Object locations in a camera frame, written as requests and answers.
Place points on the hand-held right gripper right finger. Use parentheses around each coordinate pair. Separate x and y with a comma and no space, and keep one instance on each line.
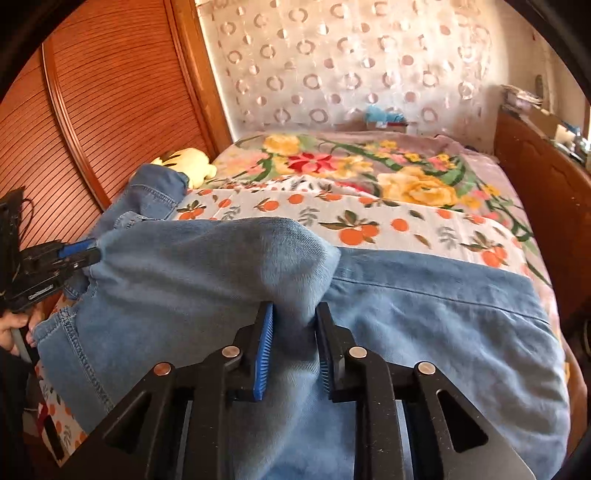
(325,355)

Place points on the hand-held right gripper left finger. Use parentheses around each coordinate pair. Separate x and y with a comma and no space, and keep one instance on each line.
(263,355)

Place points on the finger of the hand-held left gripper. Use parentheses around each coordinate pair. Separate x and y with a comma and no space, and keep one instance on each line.
(81,263)
(78,248)

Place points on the stitched blue denim jeans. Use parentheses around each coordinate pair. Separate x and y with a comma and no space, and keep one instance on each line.
(143,194)

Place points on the soft light blue pants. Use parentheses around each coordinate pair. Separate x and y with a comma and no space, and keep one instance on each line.
(415,350)

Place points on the person's left hand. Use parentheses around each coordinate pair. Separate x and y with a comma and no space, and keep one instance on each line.
(11,332)

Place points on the yellow plush toy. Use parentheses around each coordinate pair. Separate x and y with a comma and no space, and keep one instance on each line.
(189,164)

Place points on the person's black clothing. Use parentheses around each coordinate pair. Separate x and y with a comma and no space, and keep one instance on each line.
(14,415)

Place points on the orange-print white bedsheet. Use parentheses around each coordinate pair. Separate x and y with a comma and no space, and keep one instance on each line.
(392,226)

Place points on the wooden slatted wardrobe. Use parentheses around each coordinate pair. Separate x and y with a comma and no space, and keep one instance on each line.
(115,92)

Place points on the floral pink blanket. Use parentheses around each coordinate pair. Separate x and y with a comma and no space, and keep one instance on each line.
(415,184)

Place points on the light blue fluffy bundle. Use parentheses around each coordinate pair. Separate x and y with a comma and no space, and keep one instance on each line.
(381,114)

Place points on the wooden sideboard cabinet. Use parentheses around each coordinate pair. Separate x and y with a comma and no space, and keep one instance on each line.
(531,194)

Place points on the white circle-patterned curtain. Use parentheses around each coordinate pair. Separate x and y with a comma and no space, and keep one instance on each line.
(369,60)

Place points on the cardboard box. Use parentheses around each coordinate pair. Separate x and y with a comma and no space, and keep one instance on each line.
(542,121)

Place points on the stack of papers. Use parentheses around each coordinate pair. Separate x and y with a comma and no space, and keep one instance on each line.
(519,94)

